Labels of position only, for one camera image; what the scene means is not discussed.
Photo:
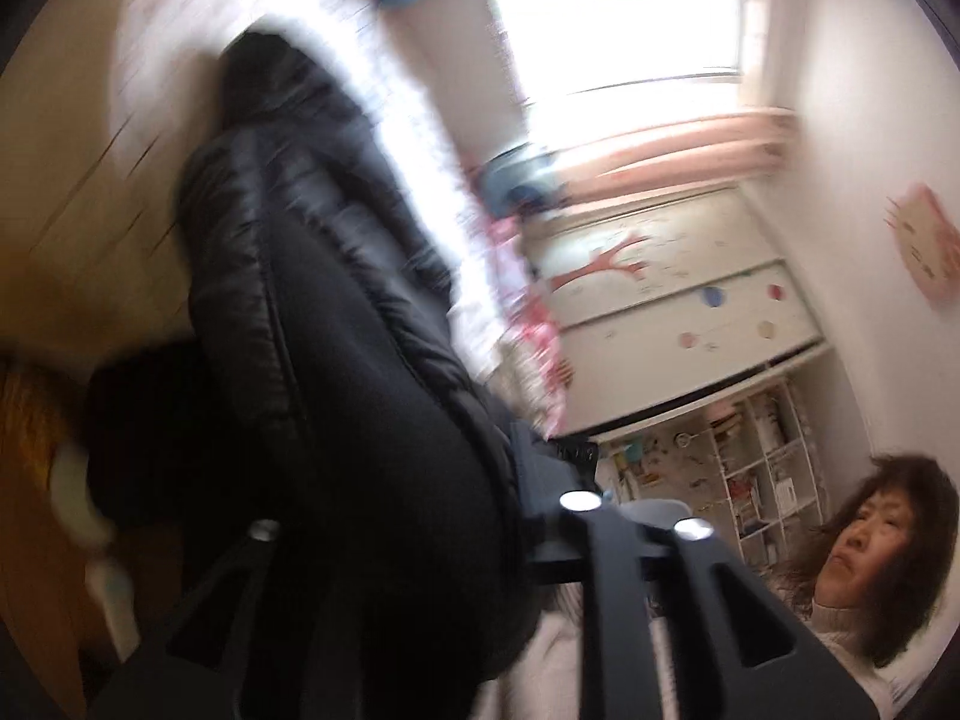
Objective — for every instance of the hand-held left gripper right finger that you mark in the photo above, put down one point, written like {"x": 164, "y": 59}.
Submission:
{"x": 615, "y": 652}

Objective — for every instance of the window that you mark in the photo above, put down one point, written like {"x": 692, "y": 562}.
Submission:
{"x": 622, "y": 37}

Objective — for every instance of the white slipper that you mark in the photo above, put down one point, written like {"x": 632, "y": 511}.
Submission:
{"x": 79, "y": 495}

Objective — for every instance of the woman with dark hair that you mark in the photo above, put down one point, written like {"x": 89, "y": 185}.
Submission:
{"x": 862, "y": 540}

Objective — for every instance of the white wardrobe with tree decal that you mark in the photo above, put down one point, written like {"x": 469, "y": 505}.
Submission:
{"x": 675, "y": 292}

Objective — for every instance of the pink wall sticker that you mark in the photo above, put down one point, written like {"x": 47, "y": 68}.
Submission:
{"x": 926, "y": 240}

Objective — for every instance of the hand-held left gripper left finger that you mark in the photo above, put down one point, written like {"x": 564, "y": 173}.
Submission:
{"x": 217, "y": 600}

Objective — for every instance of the white shelf unit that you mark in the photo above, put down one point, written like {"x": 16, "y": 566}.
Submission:
{"x": 757, "y": 465}

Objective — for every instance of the black puffer jacket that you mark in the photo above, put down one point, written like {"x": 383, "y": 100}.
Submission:
{"x": 337, "y": 352}

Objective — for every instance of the person's torso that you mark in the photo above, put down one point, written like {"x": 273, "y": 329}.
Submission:
{"x": 847, "y": 645}

